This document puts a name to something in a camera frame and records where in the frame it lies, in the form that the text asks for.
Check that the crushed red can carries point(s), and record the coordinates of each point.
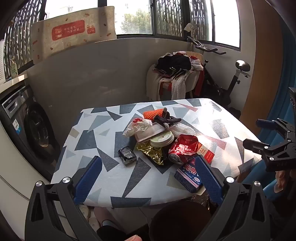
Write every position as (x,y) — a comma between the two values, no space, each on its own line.
(182,146)

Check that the black striped garment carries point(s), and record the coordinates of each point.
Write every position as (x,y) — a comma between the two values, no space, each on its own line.
(173,63)

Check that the small black packet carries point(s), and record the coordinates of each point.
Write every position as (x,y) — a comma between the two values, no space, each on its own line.
(127,155)

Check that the white plastic bag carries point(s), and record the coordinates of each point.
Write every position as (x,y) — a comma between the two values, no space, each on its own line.
(141,127)

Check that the red paper box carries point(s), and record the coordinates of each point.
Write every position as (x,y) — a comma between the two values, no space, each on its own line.
(207,154)

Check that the clear plastic box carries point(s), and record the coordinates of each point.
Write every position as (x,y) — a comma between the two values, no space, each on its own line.
(148,134)

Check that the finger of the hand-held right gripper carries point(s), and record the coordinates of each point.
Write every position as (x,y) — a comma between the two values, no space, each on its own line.
(256,144)
(264,124)

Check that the orange foam net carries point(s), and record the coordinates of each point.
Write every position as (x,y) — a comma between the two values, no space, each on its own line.
(152,114)

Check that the green bottle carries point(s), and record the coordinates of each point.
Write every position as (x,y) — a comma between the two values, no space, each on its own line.
(13,68)

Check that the blue carton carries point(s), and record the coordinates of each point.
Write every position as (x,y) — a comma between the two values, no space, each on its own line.
(187,176)

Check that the white fluffy cloth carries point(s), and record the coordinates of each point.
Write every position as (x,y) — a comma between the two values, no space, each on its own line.
(178,87)

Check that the dark brown bin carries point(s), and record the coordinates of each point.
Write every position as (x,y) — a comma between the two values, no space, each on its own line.
(180,220)

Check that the beige chair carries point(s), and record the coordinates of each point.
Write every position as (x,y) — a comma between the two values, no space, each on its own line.
(193,78)

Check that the person's right hand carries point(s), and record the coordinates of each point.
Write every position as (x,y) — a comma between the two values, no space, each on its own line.
(281,182)

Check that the window with metal grille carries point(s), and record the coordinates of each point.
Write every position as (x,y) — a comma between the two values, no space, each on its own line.
(136,20)

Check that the cardboard sheet with red label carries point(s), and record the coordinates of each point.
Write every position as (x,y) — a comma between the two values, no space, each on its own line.
(69,44)

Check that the gold foil wrapper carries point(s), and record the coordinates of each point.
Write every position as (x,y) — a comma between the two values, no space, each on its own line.
(150,151)

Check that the person's leg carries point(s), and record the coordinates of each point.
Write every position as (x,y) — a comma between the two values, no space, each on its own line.
(108,228)

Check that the dark grey washing machine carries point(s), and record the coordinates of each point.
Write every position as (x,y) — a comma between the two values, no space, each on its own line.
(34,129)

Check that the cream slipper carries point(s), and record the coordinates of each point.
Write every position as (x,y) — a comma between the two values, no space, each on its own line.
(84,212)
(94,222)

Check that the white foam net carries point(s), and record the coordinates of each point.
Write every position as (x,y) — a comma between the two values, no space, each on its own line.
(182,128)

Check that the black dotted glove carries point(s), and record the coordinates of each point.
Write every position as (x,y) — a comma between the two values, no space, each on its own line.
(170,120)

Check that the white perforated appliance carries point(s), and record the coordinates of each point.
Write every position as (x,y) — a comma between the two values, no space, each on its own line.
(1,60)

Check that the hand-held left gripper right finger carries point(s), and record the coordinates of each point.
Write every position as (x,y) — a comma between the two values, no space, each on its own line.
(208,183)

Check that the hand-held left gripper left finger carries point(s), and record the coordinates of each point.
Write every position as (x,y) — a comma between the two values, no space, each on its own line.
(89,182)

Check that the black exercise bike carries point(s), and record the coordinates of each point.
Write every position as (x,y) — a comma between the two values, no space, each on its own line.
(217,90)

